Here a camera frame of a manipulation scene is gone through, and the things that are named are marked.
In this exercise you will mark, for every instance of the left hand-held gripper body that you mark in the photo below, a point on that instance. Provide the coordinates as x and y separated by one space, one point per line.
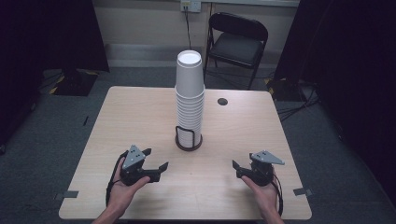
133 160

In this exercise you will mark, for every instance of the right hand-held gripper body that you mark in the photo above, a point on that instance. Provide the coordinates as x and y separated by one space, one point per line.
263 169

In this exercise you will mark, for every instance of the black round table grommet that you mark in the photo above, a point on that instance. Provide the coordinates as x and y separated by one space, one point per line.
222 101

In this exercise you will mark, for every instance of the person's left hand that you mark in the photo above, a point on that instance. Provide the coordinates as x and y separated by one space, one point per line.
123 194

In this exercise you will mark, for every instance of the black folding chair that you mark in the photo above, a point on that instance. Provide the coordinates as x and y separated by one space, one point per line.
239 46

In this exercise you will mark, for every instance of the person's right hand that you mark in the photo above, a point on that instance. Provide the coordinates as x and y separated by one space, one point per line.
264 196

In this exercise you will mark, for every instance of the white wall socket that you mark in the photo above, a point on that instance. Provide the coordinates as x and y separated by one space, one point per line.
190 5

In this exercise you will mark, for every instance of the grey floor tape strip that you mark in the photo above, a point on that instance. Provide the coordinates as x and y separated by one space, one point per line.
67 194
302 191

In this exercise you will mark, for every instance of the black stand base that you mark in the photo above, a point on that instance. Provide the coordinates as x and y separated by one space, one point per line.
74 84

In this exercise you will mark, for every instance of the dark curtain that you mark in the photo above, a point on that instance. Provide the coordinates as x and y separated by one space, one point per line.
46 37
351 62

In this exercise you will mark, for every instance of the stack of white paper cups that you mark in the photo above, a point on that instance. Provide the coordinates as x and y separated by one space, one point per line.
190 90

